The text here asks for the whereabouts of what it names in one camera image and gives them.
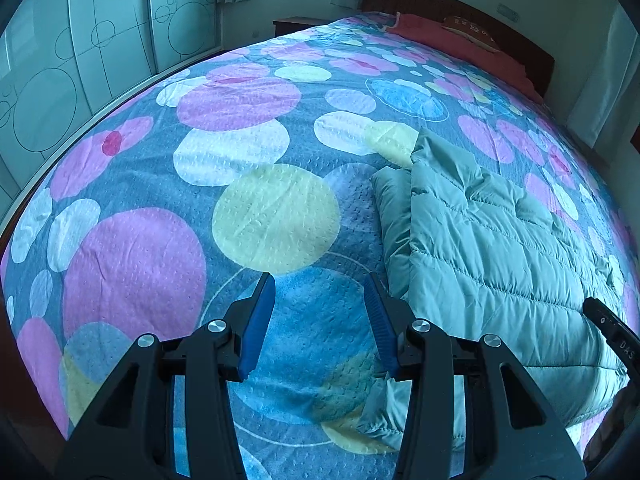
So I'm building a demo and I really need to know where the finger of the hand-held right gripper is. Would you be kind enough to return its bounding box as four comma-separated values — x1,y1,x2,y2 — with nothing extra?
582,297,622,342

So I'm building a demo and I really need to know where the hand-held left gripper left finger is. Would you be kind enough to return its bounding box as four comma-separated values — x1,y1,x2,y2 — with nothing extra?
55,272,277,480

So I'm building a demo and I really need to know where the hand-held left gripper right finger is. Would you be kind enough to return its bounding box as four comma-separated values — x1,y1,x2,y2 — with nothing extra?
364,271,586,480

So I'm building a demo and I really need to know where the light green quilted down jacket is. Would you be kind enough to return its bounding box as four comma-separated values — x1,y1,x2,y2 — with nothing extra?
357,127,631,453

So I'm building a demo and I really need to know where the circle-print bed quilt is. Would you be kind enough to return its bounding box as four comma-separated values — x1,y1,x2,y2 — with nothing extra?
0,12,640,480

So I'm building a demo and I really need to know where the long white curtain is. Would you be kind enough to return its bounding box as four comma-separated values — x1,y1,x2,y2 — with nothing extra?
565,5,640,148

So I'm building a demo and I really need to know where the red pillow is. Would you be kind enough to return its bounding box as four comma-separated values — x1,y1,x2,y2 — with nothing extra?
385,12,543,103

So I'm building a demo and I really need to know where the wooden nightstand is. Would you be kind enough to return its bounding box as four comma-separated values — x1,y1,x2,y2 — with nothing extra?
272,16,331,38

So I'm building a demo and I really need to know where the small brown cushion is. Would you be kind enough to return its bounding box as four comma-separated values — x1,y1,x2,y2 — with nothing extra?
440,14,501,53

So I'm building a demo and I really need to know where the frosted glass sliding wardrobe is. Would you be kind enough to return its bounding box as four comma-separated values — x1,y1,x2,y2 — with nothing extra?
0,0,223,231

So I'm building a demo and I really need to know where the dark wooden headboard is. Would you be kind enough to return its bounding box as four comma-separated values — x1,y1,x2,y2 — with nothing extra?
361,0,556,106

